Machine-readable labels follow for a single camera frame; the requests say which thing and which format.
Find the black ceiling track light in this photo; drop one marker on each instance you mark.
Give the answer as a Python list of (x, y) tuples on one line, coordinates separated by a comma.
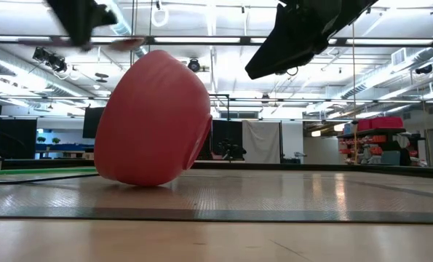
[(52, 60)]

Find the red plastic bowl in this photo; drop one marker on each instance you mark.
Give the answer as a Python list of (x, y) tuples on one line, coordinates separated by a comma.
[(150, 120)]

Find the black wall screen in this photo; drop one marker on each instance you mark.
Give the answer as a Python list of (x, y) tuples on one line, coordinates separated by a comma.
[(91, 122)]

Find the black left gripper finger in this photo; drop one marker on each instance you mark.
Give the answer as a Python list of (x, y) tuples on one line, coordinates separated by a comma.
[(105, 16), (76, 22)]

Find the white hanging loop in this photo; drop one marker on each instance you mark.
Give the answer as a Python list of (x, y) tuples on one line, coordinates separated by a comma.
[(160, 25)]

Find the green plastic utensil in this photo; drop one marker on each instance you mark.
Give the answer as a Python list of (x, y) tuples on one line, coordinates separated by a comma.
[(45, 170)]

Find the black shelf with parts bins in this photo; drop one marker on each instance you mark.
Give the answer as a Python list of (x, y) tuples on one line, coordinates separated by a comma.
[(380, 123)]

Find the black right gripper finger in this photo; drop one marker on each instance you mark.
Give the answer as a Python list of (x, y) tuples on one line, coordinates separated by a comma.
[(285, 51)]

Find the black aluminium rig frame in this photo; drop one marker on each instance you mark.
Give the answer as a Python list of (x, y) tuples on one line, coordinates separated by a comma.
[(310, 167)]

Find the grey hanging cloth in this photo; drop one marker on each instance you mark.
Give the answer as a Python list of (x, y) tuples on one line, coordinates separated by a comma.
[(261, 142)]

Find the black overhead camera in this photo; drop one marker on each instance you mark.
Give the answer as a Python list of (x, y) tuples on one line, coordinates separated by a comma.
[(194, 65)]

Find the dark metal fork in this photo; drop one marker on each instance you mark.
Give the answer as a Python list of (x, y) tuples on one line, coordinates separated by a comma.
[(38, 178)]

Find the black room partition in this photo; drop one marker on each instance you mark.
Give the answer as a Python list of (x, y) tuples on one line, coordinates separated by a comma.
[(223, 134), (16, 138)]

